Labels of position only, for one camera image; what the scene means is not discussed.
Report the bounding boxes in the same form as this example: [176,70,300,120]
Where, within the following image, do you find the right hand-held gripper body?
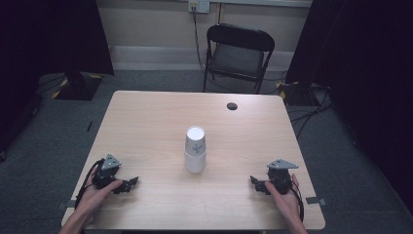
[266,158,300,196]

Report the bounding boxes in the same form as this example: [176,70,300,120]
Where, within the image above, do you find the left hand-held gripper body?
[92,153,123,190]

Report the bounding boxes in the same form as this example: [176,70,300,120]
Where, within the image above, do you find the plain white paper cup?
[183,149,207,175]

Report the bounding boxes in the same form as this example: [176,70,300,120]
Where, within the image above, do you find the printed white paper cup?
[184,125,207,156]

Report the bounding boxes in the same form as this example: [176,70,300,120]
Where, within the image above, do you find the person's right hand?
[264,173,302,225]

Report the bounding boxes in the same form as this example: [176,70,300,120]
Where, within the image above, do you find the person's left hand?
[75,167,124,219]

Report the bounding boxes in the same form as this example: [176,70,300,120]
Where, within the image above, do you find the grey tape strip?
[305,196,328,208]
[56,199,78,212]

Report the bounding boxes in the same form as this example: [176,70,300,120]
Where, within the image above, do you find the black stand base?
[276,80,315,107]
[51,71,104,101]

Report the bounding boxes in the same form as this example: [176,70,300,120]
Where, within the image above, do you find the black folding chair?
[202,22,277,96]

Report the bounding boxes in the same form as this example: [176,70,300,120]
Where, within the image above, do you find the dark curtain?
[0,0,115,154]
[284,0,413,207]

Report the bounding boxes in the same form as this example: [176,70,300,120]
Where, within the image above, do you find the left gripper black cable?
[74,158,106,210]

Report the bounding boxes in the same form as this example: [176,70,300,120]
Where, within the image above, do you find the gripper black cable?
[289,180,306,223]
[74,158,106,210]

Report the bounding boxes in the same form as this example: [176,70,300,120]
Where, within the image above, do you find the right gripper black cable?
[289,180,306,223]

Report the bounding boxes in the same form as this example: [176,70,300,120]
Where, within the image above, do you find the black floor cables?
[286,82,335,139]

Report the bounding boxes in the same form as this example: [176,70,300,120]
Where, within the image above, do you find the black wall socket cable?
[191,6,208,77]

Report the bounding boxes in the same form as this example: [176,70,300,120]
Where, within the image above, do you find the white wall socket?
[187,0,211,15]

